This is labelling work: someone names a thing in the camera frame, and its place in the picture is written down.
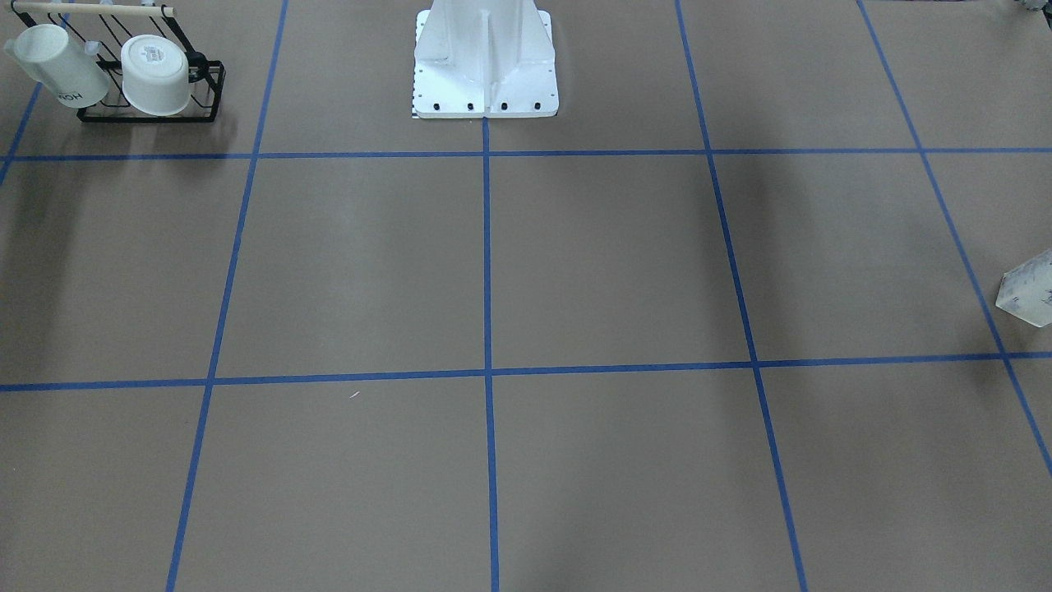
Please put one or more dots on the blue milk carton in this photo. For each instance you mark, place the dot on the blue milk carton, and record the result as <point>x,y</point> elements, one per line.
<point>1025,291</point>

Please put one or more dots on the white ribbed cup on rack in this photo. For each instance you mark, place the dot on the white ribbed cup on rack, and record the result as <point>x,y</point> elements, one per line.
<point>155,75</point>

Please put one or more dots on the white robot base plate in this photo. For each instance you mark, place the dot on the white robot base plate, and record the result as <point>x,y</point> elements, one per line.
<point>484,59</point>

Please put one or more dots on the black wire cup rack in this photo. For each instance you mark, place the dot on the black wire cup rack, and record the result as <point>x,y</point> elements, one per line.
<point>113,62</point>

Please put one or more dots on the white mug with handle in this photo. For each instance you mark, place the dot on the white mug with handle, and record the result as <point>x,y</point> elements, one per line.
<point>47,54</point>

